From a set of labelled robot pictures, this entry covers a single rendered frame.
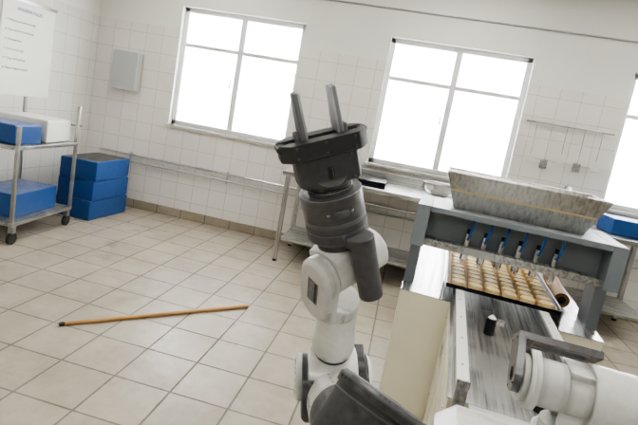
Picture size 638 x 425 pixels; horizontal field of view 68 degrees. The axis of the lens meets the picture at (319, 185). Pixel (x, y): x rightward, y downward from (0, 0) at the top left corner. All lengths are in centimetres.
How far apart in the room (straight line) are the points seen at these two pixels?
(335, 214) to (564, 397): 32
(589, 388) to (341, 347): 38
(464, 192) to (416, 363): 69
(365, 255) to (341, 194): 9
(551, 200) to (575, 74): 346
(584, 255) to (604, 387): 141
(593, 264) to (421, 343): 69
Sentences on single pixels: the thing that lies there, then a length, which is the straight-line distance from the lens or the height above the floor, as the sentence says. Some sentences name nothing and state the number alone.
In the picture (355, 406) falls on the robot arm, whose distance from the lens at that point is 58.
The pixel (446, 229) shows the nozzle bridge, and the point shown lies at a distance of 191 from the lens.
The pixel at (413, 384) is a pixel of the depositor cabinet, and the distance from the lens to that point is 204.
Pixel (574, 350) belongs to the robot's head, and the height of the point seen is 124.
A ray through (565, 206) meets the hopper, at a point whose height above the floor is 128.
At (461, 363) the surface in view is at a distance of 129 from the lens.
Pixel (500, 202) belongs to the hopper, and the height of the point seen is 124.
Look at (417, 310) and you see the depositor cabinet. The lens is 192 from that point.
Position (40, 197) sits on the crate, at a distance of 480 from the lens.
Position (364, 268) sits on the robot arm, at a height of 124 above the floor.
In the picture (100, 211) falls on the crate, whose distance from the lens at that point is 538.
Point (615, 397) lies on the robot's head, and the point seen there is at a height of 121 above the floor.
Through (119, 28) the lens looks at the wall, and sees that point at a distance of 608.
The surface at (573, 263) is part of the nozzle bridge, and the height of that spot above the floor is 107.
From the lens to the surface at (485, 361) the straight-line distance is 150.
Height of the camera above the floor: 143
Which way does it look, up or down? 8 degrees down
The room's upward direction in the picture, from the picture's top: 10 degrees clockwise
